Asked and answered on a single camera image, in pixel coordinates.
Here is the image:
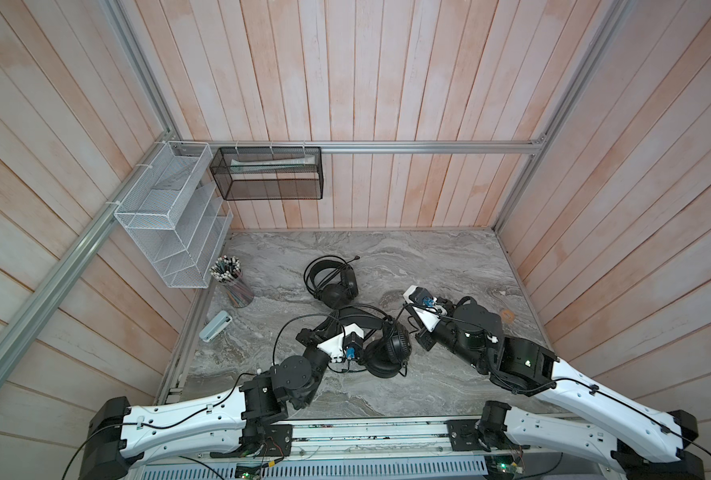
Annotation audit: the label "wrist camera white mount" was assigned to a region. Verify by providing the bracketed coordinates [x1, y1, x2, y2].
[317, 324, 365, 363]
[403, 285, 447, 332]

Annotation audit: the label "large black gaming headset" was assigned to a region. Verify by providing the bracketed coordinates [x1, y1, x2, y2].
[302, 255, 361, 309]

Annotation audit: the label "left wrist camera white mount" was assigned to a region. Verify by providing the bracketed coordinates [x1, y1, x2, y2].
[317, 324, 365, 363]

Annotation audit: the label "small black wired headphones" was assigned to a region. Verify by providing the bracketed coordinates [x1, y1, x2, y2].
[313, 304, 413, 379]

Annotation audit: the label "white wire mesh wall shelf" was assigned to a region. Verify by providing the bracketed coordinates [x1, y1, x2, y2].
[115, 141, 233, 289]

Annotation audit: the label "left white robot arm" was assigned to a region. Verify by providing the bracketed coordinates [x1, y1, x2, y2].
[78, 326, 343, 479]

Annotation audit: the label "papers in black basket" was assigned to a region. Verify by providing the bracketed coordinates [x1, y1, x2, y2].
[228, 156, 317, 174]

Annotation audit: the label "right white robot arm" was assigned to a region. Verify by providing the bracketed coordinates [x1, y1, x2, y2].
[403, 286, 705, 479]

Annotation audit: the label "black wire mesh wall basket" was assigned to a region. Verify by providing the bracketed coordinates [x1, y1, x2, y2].
[209, 146, 324, 202]

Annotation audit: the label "clear cup of pencils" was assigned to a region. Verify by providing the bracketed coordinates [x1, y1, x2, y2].
[210, 255, 254, 308]

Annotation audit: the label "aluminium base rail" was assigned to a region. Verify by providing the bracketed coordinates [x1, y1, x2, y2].
[181, 409, 623, 479]

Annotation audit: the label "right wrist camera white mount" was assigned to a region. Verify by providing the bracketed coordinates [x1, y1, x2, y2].
[403, 285, 447, 332]

